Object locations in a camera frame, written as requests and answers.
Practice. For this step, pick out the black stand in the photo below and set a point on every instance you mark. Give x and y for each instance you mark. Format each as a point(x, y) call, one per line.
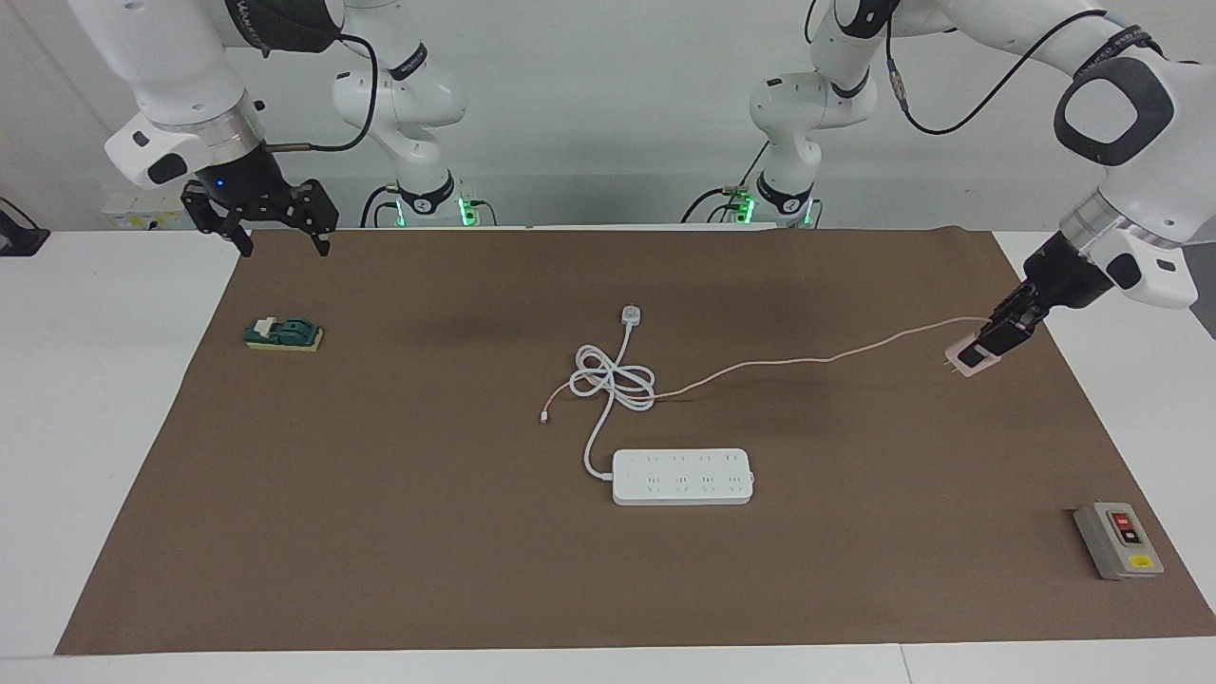
point(14, 237)

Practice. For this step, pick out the white power strip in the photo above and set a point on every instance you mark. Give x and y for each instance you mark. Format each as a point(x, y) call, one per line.
point(684, 480)

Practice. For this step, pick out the brown table mat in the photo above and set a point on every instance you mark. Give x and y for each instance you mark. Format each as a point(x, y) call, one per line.
point(380, 570)

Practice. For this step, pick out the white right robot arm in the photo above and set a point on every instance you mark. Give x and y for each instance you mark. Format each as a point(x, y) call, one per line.
point(180, 85)

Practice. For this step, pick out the pink charger adapter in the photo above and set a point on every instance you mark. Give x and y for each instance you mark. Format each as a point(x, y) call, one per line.
point(971, 370)

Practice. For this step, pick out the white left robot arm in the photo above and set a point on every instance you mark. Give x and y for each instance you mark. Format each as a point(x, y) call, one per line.
point(1168, 199)

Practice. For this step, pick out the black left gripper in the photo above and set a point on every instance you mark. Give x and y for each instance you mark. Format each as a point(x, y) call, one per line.
point(1064, 271)

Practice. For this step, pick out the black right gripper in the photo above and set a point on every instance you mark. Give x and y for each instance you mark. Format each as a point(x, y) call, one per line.
point(242, 180)

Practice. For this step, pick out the green knife switch yellow base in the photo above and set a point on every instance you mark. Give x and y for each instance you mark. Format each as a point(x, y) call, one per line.
point(285, 334)

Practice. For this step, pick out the white wall socket box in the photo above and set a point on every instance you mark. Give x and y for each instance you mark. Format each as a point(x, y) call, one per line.
point(142, 217)

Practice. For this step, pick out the grey on off switch box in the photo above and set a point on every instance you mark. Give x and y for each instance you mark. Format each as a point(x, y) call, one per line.
point(1116, 541)

